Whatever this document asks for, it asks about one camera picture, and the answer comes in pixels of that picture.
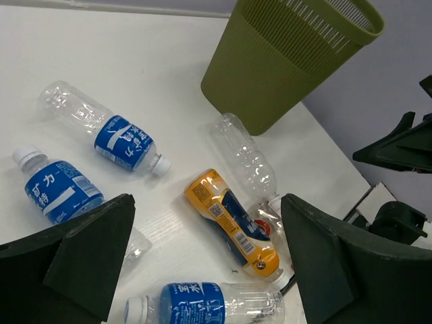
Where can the yellow label drink bottle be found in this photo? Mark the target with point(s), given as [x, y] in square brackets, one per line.
[249, 244]

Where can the blue label bottle white cap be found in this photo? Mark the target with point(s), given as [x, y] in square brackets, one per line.
[59, 190]

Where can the green plastic waste bin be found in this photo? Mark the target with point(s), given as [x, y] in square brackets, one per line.
[274, 53]

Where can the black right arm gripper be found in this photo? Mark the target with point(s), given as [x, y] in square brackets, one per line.
[368, 271]

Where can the clear bottle red cap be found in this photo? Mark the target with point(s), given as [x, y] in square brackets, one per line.
[269, 220]

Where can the clear bottle without label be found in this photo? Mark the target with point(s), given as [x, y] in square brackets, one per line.
[244, 159]

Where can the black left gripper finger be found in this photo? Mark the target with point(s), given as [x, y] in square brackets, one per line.
[67, 273]

